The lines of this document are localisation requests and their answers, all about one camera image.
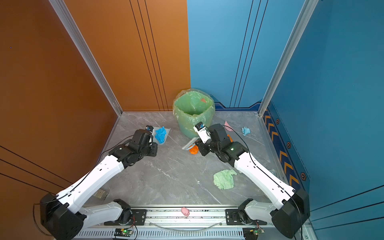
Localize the right circuit board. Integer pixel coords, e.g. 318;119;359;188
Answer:
243;228;265;240

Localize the circuit board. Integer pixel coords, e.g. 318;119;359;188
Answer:
243;228;265;240
114;228;134;238

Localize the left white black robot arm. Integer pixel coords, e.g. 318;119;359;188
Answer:
40;126;158;240

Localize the left circuit board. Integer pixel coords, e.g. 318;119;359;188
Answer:
114;228;134;238

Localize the grey-green hand brush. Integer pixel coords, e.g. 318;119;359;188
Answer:
182;137;199;151

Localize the blue paper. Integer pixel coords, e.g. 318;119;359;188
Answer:
155;127;167;144

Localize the grey-green plastic dustpan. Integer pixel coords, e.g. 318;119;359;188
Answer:
153;127;170;145

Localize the pink paper ball on rail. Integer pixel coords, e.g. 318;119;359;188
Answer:
181;207;190;217

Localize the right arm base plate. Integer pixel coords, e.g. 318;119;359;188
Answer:
225;209;267;226

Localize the pink paper scrap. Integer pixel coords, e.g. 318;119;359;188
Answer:
224;121;233;132

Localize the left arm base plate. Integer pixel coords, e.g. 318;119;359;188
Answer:
104;209;147;226

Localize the light blue paper scrap far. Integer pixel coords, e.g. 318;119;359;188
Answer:
242;127;251;136

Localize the light green paper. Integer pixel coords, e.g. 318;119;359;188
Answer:
213;170;237;190

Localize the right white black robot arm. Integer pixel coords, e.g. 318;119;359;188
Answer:
194;122;310;239

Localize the green trash bin with liner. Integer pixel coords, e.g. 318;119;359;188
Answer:
173;89;216;139

